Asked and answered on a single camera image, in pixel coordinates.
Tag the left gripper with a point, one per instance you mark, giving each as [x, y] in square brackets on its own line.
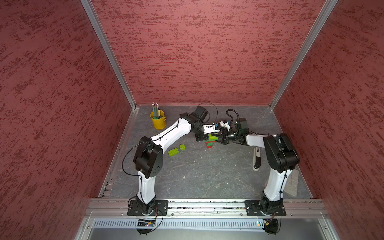
[203, 137]

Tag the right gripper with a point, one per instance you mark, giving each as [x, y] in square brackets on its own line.
[225, 139]

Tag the lime 2x4 brick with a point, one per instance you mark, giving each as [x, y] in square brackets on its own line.
[173, 152]
[212, 138]

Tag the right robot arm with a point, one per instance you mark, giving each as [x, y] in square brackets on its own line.
[281, 156]

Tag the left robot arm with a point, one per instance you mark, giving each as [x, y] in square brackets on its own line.
[148, 158]

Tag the yellow pencil cup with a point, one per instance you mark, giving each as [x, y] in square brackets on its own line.
[159, 123]

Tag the pencils in cup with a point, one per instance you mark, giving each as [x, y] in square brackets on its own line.
[155, 110]

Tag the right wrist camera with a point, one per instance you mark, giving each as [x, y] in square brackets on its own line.
[225, 124]

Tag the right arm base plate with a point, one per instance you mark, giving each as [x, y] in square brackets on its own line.
[264, 208]

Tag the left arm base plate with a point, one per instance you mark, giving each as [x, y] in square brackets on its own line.
[138, 208]

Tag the left corner aluminium post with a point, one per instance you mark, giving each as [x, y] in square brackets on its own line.
[92, 15]

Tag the corner aluminium post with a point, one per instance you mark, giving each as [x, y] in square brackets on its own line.
[92, 15]
[321, 19]

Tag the aluminium front rail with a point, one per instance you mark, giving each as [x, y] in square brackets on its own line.
[208, 208]

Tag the right corner aluminium post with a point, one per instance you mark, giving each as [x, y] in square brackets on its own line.
[321, 19]

